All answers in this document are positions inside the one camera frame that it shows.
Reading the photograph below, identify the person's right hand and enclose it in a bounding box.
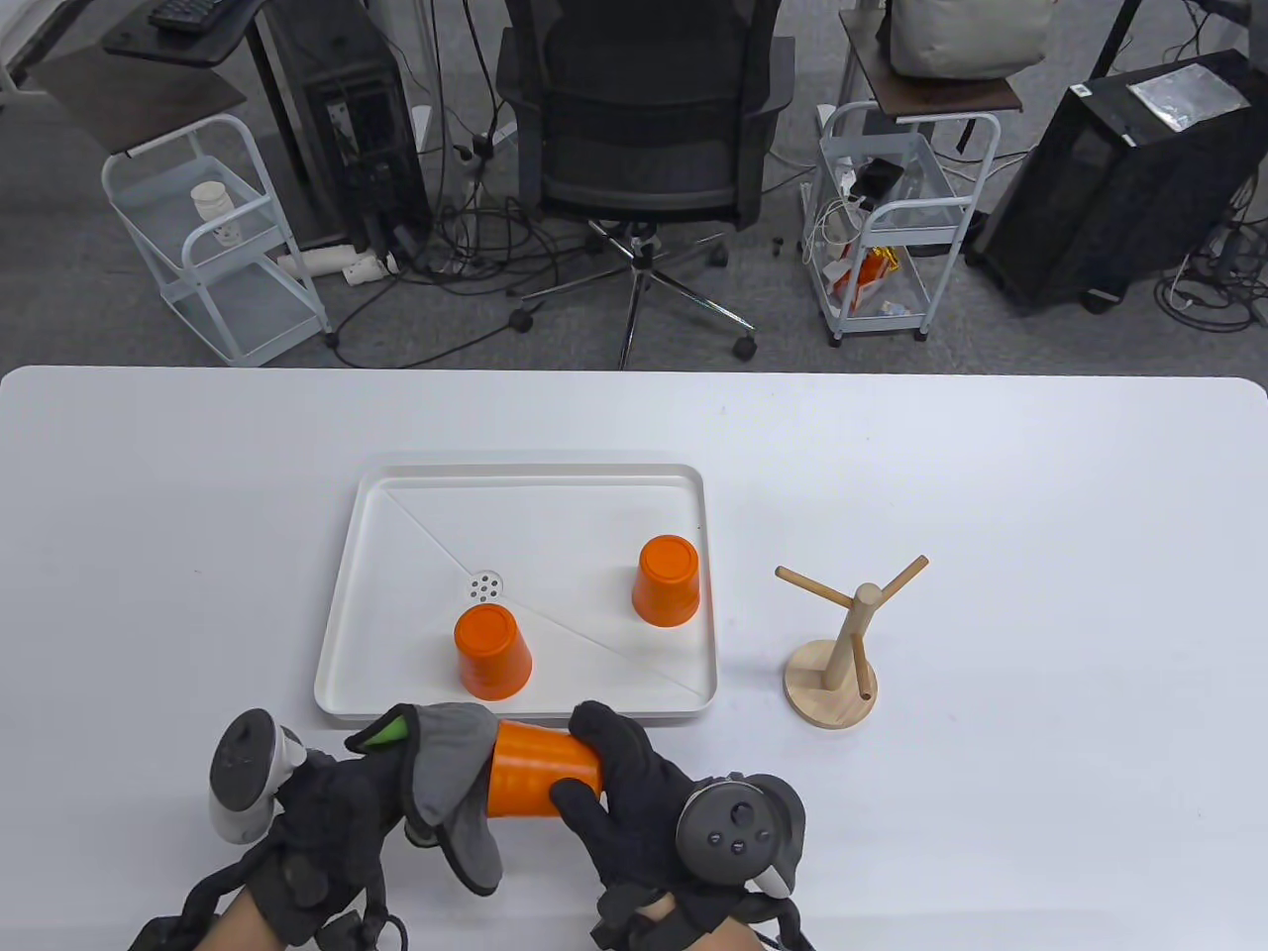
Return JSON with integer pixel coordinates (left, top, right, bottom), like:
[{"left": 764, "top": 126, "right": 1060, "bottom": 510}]
[{"left": 550, "top": 700, "right": 803, "bottom": 917}]

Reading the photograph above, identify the person's left hand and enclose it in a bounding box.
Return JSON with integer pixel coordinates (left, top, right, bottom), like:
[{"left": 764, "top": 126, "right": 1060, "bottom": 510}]
[{"left": 243, "top": 705, "right": 422, "bottom": 942}]

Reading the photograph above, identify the orange plastic cup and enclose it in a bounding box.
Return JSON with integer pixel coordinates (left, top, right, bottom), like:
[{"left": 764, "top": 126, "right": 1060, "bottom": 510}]
[
  {"left": 454, "top": 604, "right": 534, "bottom": 702},
  {"left": 632, "top": 535, "right": 701, "bottom": 628},
  {"left": 485, "top": 720, "right": 605, "bottom": 821}
]

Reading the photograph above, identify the green grey hand towel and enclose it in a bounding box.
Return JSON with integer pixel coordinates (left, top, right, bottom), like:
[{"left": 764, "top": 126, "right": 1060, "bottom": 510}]
[{"left": 345, "top": 703, "right": 504, "bottom": 898}]

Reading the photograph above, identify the person's left forearm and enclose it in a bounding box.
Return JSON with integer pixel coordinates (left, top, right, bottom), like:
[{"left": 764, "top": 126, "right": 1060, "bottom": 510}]
[{"left": 203, "top": 882, "right": 298, "bottom": 951}]

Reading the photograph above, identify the person's right forearm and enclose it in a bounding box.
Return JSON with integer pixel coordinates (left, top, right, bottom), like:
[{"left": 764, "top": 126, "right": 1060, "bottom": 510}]
[{"left": 634, "top": 892, "right": 769, "bottom": 951}]

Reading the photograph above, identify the wooden cup rack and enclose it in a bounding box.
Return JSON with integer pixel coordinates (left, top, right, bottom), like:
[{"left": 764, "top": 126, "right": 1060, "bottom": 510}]
[{"left": 775, "top": 555, "right": 930, "bottom": 731}]

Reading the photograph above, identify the white paper cup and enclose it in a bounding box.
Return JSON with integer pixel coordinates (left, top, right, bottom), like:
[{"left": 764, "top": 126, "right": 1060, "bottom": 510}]
[{"left": 190, "top": 181, "right": 246, "bottom": 247}]

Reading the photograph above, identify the white drain tray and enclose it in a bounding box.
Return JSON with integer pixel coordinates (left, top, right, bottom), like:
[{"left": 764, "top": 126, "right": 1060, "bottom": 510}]
[{"left": 314, "top": 463, "right": 718, "bottom": 730}]

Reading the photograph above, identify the white floor power strip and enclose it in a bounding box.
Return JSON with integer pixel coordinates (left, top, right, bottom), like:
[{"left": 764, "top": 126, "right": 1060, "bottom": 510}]
[{"left": 275, "top": 246, "right": 399, "bottom": 288}]

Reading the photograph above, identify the orange snack packet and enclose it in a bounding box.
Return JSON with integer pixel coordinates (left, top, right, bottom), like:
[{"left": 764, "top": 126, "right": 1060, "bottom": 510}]
[{"left": 830, "top": 246, "right": 900, "bottom": 308}]

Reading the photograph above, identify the black office chair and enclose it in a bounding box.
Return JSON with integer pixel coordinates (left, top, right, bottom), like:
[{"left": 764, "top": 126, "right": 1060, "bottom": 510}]
[{"left": 495, "top": 0, "right": 796, "bottom": 370}]

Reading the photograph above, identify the black computer tower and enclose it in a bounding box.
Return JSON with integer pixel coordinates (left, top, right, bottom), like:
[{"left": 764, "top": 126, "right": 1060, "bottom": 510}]
[
  {"left": 248, "top": 0, "right": 434, "bottom": 254},
  {"left": 966, "top": 50, "right": 1268, "bottom": 316}
]

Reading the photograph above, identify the dark brown side table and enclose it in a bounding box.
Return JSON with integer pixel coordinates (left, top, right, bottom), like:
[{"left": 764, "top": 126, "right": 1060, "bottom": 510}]
[
  {"left": 840, "top": 8, "right": 1023, "bottom": 125},
  {"left": 27, "top": 45, "right": 249, "bottom": 157}
]

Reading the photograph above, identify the black keyboard shelf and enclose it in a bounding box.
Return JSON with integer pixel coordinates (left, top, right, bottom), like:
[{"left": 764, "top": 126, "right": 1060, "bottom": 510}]
[{"left": 104, "top": 0, "right": 268, "bottom": 68}]

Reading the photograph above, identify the black keyboard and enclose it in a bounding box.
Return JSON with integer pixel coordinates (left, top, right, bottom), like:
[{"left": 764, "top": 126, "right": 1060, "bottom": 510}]
[{"left": 149, "top": 0, "right": 227, "bottom": 34}]

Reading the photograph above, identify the grey fabric bag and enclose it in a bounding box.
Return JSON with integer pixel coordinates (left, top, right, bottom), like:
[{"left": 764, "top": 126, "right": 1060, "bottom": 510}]
[{"left": 878, "top": 0, "right": 1051, "bottom": 80}]

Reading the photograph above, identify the silver foil pouch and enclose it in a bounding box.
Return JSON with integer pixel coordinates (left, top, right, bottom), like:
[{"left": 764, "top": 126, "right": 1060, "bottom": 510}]
[{"left": 1127, "top": 61, "right": 1251, "bottom": 132}]

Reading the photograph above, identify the white wire utility cart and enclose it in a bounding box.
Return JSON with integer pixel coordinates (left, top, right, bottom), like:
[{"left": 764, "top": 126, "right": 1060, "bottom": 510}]
[
  {"left": 101, "top": 113, "right": 341, "bottom": 368},
  {"left": 800, "top": 101, "right": 1002, "bottom": 346}
]

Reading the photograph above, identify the tangle of black cables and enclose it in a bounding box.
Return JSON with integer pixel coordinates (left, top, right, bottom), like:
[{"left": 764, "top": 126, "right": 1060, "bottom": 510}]
[{"left": 332, "top": 193, "right": 615, "bottom": 348}]

